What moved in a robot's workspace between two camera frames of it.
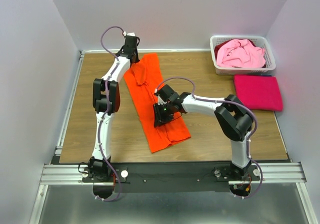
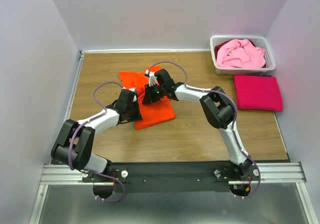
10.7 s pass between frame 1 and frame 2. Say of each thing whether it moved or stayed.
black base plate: stayed
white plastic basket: stayed
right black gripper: moved
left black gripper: moved
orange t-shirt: moved
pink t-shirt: stayed
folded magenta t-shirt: stayed
